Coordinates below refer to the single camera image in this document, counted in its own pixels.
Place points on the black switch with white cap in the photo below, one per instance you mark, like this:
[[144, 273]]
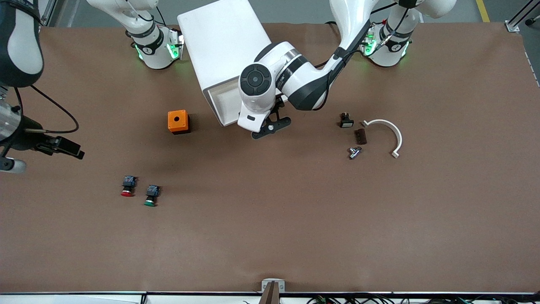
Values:
[[346, 123]]

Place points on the aluminium frame profile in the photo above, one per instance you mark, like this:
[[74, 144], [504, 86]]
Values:
[[514, 26], [50, 10]]

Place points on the white semicircular clamp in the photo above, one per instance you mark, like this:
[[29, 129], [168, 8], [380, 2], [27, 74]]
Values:
[[382, 121]]

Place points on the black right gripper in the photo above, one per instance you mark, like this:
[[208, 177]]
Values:
[[28, 134]]

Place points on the dark brown plastic block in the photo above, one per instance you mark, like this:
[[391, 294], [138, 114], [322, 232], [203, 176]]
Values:
[[362, 137]]

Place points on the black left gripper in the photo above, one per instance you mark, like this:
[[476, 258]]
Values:
[[279, 103]]

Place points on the green push button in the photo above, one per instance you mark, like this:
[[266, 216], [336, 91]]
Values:
[[152, 192]]

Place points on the grey table edge bracket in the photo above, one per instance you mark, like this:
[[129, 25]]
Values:
[[265, 287]]

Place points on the red push button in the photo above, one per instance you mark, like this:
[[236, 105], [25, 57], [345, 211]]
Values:
[[128, 182]]

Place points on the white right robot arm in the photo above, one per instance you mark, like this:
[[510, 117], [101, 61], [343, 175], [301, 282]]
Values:
[[154, 50]]

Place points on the orange button enclosure box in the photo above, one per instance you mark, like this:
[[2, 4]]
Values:
[[172, 123]]

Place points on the chrome metal fitting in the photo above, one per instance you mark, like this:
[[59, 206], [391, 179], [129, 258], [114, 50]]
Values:
[[354, 153]]

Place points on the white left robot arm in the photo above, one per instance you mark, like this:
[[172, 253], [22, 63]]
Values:
[[270, 55]]

